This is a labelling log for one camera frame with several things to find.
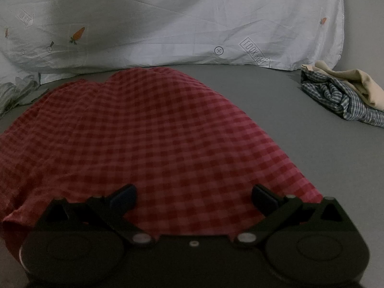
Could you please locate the blue plaid shirt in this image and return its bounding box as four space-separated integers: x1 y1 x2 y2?
301 69 383 128

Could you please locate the red checkered cloth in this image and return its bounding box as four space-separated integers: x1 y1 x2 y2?
1 68 322 257

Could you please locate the beige folded garment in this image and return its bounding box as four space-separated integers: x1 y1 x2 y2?
302 60 384 111

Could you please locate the white carrot-print bedsheet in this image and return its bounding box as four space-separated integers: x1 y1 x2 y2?
1 0 344 83

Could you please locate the grey crumpled garment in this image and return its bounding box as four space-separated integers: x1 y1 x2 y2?
1 73 40 117

